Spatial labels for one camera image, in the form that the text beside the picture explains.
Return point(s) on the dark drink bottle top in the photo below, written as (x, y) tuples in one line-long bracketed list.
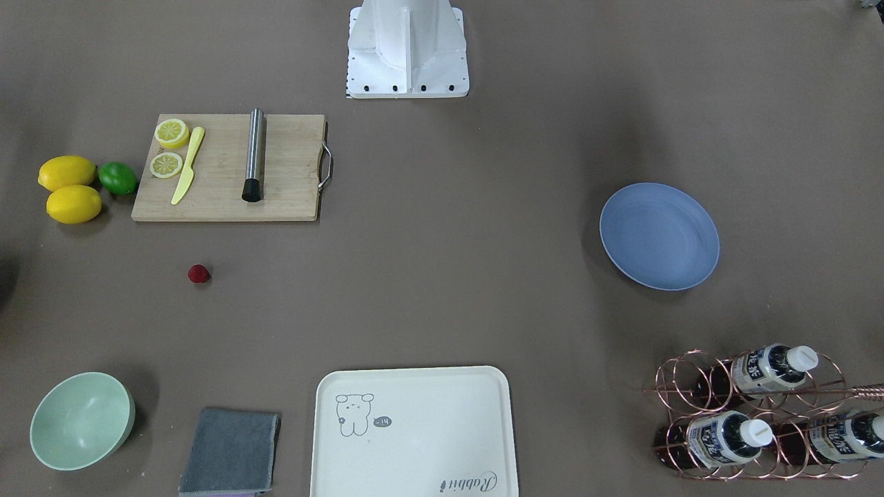
[(754, 374)]

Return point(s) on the whole yellow lemon upper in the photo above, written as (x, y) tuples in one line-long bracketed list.
[(66, 170)]

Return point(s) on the cream rabbit tray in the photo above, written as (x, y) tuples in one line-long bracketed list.
[(440, 431)]

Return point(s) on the dark drink bottle bottom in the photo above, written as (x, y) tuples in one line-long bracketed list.
[(856, 435), (729, 438)]

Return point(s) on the blue plate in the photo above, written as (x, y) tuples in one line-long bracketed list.
[(659, 236)]

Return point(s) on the whole yellow lemon lower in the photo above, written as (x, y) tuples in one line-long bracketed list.
[(74, 204)]

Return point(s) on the whole yellow lemon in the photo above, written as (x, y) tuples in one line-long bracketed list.
[(74, 204), (66, 170)]

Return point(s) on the red strawberry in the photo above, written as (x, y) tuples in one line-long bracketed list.
[(198, 274)]

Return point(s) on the lemon half lower slice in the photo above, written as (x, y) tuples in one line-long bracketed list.
[(165, 165)]

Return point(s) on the dark drink bottle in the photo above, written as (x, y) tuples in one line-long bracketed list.
[(754, 374), (729, 438), (856, 435)]

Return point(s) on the mint green bowl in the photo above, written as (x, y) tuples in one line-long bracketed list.
[(81, 421)]

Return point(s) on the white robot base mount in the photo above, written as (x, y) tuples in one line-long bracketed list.
[(406, 49)]

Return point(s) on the lemon half slice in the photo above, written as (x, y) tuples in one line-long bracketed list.
[(172, 133), (165, 165)]

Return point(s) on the steel muddler black tip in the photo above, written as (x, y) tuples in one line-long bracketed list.
[(253, 188)]

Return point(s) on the lemon half upper slice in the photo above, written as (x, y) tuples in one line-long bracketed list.
[(172, 133)]

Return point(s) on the yellow plastic knife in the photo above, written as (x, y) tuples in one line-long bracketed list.
[(187, 175)]

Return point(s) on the green lime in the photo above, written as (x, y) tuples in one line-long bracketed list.
[(118, 178)]

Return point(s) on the grey folded cloth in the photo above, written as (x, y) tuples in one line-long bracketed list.
[(232, 453)]

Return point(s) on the wooden cutting board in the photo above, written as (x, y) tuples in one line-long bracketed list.
[(291, 173)]

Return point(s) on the copper wire bottle rack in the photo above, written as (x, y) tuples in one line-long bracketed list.
[(684, 385)]

